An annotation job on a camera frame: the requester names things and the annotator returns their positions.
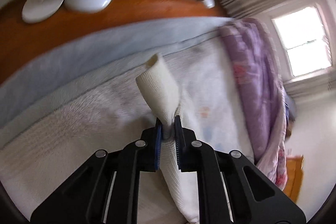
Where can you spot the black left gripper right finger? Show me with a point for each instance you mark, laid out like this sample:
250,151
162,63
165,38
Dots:
230,188

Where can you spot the purple floral quilt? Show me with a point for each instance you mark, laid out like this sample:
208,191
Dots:
256,70

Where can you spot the bright window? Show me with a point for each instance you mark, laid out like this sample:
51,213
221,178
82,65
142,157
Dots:
304,39

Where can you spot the white fuzzy bed blanket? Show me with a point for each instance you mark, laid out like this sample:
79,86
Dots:
66,104

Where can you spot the wooden headboard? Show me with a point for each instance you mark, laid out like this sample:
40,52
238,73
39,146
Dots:
294,165

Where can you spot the white fan base left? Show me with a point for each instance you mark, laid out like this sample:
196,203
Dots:
35,11

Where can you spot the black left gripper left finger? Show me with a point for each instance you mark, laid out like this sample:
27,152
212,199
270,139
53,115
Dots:
104,189

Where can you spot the cream knit sweater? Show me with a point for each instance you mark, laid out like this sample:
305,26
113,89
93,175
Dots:
167,99

